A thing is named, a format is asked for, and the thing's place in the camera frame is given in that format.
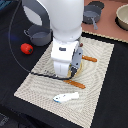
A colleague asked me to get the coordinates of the red toy tomato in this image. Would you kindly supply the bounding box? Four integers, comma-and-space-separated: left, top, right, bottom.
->
20, 43, 33, 55

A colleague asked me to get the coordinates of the beige woven placemat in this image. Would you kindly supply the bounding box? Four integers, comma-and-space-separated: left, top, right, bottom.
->
14, 37, 114, 128

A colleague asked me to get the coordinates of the white and blue toy fish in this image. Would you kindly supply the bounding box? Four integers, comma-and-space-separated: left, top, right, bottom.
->
53, 92, 79, 103

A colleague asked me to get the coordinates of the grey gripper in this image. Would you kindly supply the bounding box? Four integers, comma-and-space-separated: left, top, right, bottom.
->
70, 47, 83, 76

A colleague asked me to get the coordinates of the beige bowl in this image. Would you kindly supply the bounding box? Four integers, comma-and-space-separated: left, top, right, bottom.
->
116, 4, 128, 30

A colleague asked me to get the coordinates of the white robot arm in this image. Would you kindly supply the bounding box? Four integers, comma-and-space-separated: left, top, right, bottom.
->
21, 0, 84, 78

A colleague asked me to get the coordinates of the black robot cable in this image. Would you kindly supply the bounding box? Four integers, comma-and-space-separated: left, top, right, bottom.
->
7, 0, 73, 81

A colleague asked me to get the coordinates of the fork with wooden handle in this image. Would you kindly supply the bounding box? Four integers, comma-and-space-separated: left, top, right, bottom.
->
82, 55, 97, 62

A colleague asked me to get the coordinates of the brown toy stove board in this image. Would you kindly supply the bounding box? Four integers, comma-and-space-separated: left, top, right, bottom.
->
82, 0, 128, 43

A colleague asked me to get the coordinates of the grey pot with handles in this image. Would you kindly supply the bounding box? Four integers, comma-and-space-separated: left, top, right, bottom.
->
24, 25, 52, 46

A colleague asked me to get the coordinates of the black burner disc right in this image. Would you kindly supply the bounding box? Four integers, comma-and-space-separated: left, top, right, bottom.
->
88, 1, 105, 10

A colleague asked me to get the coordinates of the grey saucepan with handle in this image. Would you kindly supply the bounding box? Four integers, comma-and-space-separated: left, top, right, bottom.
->
83, 5, 101, 30

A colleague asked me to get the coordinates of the knife with wooden handle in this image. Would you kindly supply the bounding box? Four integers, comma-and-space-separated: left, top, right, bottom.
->
63, 80, 86, 89

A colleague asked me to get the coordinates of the round wooden plate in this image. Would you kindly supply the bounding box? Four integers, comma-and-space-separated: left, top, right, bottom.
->
67, 59, 83, 78

